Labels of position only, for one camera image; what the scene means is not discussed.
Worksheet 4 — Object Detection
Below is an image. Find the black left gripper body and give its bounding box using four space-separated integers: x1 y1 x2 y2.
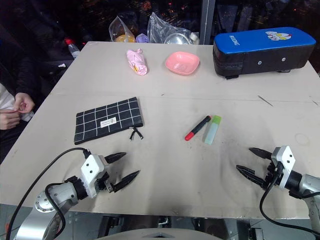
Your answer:
96 157 118 195

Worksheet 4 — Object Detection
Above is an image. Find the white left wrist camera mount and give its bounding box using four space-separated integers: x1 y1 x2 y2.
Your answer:
80 154 109 200

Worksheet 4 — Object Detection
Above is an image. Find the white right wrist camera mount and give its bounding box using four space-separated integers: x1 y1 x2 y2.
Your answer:
271 145 296 190

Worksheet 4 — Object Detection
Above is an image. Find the blue and black box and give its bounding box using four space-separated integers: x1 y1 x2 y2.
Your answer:
212 26 316 80

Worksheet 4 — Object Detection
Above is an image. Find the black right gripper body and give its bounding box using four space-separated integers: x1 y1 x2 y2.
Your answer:
261 159 282 190

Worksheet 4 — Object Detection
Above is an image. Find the person in dark jacket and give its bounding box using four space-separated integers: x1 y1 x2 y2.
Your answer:
0 24 51 163

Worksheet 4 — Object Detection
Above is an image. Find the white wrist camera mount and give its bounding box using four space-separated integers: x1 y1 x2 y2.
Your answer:
80 154 109 200
271 145 296 190

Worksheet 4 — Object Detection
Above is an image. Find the grey metal post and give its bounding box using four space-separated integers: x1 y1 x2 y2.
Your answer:
199 0 216 45

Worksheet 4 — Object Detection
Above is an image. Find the green highlighter pen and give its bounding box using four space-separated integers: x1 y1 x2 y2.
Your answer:
204 114 223 146

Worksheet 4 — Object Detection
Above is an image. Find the clear plastic bag with food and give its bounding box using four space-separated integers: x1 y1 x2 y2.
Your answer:
108 13 138 43

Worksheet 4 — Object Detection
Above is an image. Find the red and black marker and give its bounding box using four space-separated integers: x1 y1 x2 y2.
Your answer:
184 115 212 142

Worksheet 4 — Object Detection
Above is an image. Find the pink folded cloth toy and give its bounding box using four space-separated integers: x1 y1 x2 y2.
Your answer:
125 48 149 77

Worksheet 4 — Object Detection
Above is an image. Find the person's right hand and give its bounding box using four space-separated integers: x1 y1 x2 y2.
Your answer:
0 109 22 130

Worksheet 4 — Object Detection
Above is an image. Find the black grid pencil pouch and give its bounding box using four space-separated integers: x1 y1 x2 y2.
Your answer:
74 96 145 146

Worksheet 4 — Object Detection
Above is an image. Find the person's left hand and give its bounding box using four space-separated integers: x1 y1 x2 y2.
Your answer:
14 92 36 115

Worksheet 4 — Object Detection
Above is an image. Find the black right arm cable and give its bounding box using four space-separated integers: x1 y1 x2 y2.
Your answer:
258 161 320 231

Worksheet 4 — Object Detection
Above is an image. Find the white tissue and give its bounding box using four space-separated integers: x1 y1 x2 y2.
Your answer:
18 111 35 123

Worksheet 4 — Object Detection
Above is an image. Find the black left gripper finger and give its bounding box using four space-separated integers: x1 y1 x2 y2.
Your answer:
104 152 127 165
111 170 141 194

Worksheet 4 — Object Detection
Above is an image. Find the clear crumpled plastic bag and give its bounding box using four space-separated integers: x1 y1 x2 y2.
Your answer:
147 11 200 45

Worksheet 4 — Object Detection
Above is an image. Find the plastic bottle with red cap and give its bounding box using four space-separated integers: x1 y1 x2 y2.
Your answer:
64 37 81 60

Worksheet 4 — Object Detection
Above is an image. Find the pink plastic bowl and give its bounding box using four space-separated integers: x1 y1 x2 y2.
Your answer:
164 51 201 77

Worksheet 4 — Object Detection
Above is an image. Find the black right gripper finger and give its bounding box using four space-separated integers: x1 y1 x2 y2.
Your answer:
248 147 273 161
235 164 266 188

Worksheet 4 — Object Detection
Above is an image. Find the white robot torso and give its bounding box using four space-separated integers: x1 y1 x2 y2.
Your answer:
94 227 226 240

